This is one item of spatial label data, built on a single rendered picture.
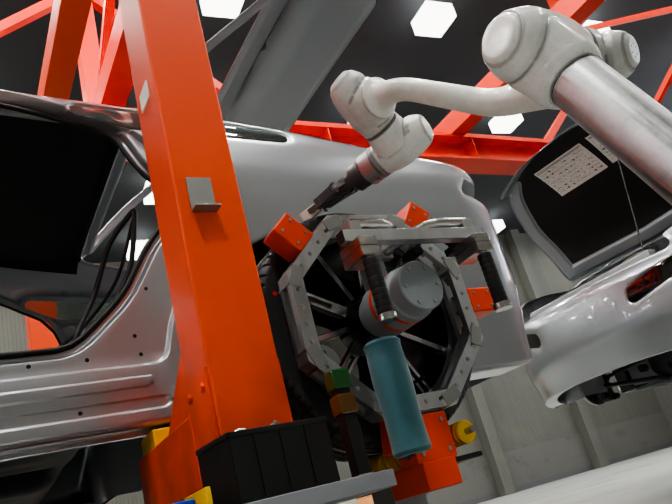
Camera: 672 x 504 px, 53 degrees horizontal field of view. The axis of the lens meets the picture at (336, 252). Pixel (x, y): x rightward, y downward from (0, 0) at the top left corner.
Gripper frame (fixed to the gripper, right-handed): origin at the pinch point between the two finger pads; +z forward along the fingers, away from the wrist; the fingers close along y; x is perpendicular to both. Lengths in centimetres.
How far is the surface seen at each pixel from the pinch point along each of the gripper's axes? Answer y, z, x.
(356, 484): -61, -15, -65
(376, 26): 704, 144, 394
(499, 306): -4, -35, -48
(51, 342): 92, 240, 62
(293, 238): -20.9, -3.2, -9.6
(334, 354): 27, 32, -35
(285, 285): -26.3, 1.8, -19.7
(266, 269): -22.4, 7.2, -12.5
